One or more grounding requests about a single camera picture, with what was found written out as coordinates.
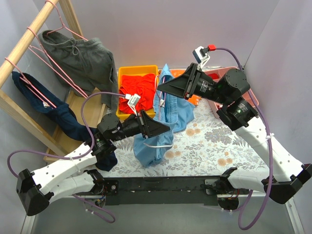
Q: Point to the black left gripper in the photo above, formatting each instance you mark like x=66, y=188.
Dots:
x=143, y=124

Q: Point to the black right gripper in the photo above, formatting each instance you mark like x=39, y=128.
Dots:
x=190, y=81

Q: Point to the orange bleached denim shorts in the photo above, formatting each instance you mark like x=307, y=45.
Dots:
x=194, y=99

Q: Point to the light blue shorts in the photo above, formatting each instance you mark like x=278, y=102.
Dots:
x=168, y=114

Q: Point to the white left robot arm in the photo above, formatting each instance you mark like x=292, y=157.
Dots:
x=68, y=176

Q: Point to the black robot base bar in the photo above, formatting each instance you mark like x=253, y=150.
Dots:
x=160, y=190

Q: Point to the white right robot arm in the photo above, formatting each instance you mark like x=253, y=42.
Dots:
x=286, y=174

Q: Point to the bright orange shorts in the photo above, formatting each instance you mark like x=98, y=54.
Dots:
x=144, y=86

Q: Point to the grey sweat shorts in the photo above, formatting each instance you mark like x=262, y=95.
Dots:
x=89, y=64

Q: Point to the navy blue shorts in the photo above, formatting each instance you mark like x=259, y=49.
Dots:
x=65, y=118

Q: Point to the pink compartment organizer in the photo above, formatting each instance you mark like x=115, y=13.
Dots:
x=216, y=74

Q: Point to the yellow plastic tray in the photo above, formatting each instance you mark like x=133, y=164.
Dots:
x=139, y=71

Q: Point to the floral table mat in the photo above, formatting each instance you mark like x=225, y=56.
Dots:
x=205, y=147

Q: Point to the pink wire hanger with grey shorts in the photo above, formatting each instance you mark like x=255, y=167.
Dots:
x=68, y=41

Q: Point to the pink wire hanger with navy shorts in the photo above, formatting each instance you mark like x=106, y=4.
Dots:
x=31, y=87

